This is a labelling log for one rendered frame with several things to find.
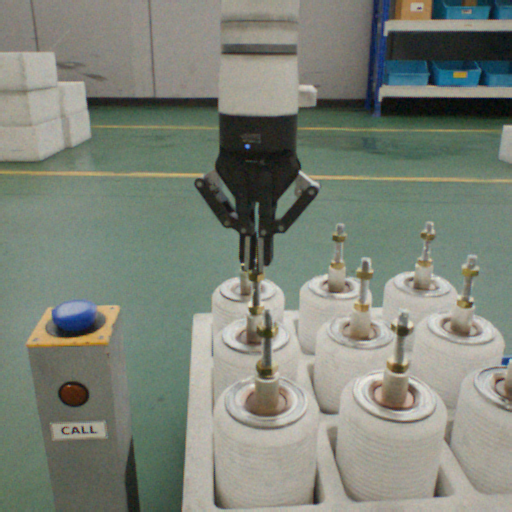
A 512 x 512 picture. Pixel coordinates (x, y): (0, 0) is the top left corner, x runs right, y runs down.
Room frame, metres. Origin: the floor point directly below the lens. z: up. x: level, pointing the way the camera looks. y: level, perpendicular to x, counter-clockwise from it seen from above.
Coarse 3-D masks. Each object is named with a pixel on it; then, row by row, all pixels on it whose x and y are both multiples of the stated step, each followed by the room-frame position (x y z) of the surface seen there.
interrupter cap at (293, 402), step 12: (240, 384) 0.41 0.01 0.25; (252, 384) 0.41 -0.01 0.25; (288, 384) 0.42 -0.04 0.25; (228, 396) 0.40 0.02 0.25; (240, 396) 0.40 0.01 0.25; (252, 396) 0.40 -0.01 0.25; (288, 396) 0.40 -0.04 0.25; (300, 396) 0.40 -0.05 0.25; (228, 408) 0.38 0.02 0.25; (240, 408) 0.38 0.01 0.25; (252, 408) 0.38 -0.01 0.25; (276, 408) 0.38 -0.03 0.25; (288, 408) 0.38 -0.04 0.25; (300, 408) 0.38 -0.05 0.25; (240, 420) 0.36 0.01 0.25; (252, 420) 0.36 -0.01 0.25; (264, 420) 0.36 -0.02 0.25; (276, 420) 0.36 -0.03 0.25; (288, 420) 0.36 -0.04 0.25
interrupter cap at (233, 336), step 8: (240, 320) 0.54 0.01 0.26; (232, 328) 0.52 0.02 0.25; (240, 328) 0.52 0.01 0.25; (280, 328) 0.52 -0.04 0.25; (224, 336) 0.50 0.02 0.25; (232, 336) 0.50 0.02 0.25; (240, 336) 0.51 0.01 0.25; (280, 336) 0.50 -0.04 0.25; (288, 336) 0.50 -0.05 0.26; (232, 344) 0.49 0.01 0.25; (240, 344) 0.49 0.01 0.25; (248, 344) 0.49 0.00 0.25; (256, 344) 0.49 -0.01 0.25; (280, 344) 0.48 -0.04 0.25; (240, 352) 0.47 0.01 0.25; (248, 352) 0.47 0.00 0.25; (256, 352) 0.47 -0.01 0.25
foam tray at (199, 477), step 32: (288, 320) 0.68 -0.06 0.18; (192, 352) 0.59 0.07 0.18; (192, 384) 0.52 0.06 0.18; (192, 416) 0.46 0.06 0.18; (320, 416) 0.46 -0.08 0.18; (448, 416) 0.46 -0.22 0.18; (192, 448) 0.41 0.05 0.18; (320, 448) 0.41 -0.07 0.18; (448, 448) 0.41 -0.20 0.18; (192, 480) 0.37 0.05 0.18; (320, 480) 0.38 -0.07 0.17; (448, 480) 0.37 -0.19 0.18
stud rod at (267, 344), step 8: (264, 312) 0.39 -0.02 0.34; (272, 312) 0.39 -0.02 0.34; (264, 320) 0.39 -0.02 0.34; (272, 320) 0.39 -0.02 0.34; (264, 344) 0.39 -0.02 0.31; (272, 344) 0.39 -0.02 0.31; (264, 352) 0.39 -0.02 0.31; (272, 352) 0.39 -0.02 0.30; (264, 360) 0.39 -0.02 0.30; (272, 360) 0.39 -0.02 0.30; (264, 376) 0.39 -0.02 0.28
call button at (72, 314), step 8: (64, 304) 0.43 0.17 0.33; (72, 304) 0.43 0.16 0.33; (80, 304) 0.43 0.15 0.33; (88, 304) 0.43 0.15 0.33; (56, 312) 0.42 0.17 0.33; (64, 312) 0.41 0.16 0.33; (72, 312) 0.41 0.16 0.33; (80, 312) 0.41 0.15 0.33; (88, 312) 0.42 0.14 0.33; (96, 312) 0.42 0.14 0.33; (56, 320) 0.41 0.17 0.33; (64, 320) 0.40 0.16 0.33; (72, 320) 0.40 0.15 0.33; (80, 320) 0.41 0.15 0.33; (88, 320) 0.41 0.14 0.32; (64, 328) 0.41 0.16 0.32; (72, 328) 0.41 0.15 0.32; (80, 328) 0.41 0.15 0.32
